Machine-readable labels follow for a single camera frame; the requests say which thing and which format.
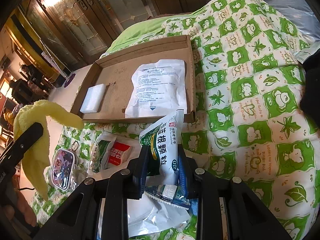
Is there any fairy print zip pouch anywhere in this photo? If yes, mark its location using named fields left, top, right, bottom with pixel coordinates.
left=50, top=148, right=76, bottom=191

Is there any white gauze pad packet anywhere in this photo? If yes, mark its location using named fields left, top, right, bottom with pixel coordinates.
left=125, top=59, right=187, bottom=118

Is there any green white granule sachet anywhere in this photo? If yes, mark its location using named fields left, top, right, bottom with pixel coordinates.
left=139, top=109, right=184, bottom=186

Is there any standing banner sign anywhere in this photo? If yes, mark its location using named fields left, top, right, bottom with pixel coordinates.
left=41, top=51, right=75, bottom=88

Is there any green pillow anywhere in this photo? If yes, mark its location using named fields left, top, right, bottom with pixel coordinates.
left=100, top=5, right=213, bottom=57

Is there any person in dark clothes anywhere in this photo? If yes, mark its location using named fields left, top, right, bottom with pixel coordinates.
left=21, top=64, right=51, bottom=93

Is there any person's left hand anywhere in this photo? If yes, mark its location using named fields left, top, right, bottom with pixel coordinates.
left=0, top=189, right=38, bottom=230

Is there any shallow cardboard tray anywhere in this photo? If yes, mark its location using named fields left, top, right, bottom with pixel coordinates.
left=70, top=35, right=196, bottom=124

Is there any yellow towel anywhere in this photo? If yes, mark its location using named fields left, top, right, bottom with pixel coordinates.
left=14, top=100, right=84, bottom=200

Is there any black garment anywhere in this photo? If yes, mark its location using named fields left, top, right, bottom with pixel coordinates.
left=300, top=50, right=320, bottom=127

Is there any green patterned quilt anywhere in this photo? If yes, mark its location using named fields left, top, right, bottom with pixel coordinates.
left=31, top=0, right=320, bottom=240

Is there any clear plastic stuffed bag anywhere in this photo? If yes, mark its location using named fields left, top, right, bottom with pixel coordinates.
left=237, top=0, right=320, bottom=46

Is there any wooden glass cabinet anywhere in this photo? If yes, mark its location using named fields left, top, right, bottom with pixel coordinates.
left=20, top=0, right=209, bottom=69

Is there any dark blue snack packet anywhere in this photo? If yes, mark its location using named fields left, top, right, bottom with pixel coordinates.
left=144, top=185, right=191, bottom=210

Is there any blue towel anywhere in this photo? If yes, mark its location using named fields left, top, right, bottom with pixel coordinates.
left=188, top=198, right=199, bottom=216

